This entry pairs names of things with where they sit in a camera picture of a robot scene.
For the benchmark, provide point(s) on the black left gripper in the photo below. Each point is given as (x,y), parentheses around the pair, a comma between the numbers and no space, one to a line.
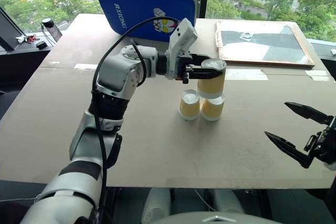
(183,62)

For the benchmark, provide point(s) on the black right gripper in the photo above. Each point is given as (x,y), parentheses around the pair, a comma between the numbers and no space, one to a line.
(325,142)

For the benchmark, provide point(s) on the yellow white paper cup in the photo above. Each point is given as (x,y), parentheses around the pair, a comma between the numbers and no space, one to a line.
(212,108)
(189,108)
(211,86)

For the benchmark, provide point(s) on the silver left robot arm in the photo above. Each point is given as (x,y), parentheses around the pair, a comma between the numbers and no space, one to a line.
(115,69)

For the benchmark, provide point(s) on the wooden framed grey board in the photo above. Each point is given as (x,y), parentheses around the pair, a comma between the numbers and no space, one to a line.
(262,48)

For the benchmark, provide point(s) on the blue cartoon kick pad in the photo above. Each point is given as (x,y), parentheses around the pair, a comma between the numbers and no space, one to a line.
(139,6)

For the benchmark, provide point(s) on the grey rounded robot leg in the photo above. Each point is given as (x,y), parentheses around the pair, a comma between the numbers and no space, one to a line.
(156,205)
(227,201)

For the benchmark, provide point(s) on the grey robot torso cover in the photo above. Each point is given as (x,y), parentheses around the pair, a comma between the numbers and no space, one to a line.
(218,218)

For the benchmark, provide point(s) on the black stand with round knob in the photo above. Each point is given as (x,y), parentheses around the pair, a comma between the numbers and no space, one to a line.
(51,26)

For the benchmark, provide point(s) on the small black round puck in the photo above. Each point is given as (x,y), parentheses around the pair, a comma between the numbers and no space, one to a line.
(41,44)

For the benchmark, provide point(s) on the small red object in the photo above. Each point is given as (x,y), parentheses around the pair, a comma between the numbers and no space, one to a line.
(31,38)

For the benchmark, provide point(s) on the small white crumpled object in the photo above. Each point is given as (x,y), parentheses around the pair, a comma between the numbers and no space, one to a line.
(20,39)

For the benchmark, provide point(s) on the black slanted panel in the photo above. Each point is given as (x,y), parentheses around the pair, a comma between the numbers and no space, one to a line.
(8,30)

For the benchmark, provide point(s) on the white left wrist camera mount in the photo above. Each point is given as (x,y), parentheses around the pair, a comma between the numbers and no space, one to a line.
(181,37)

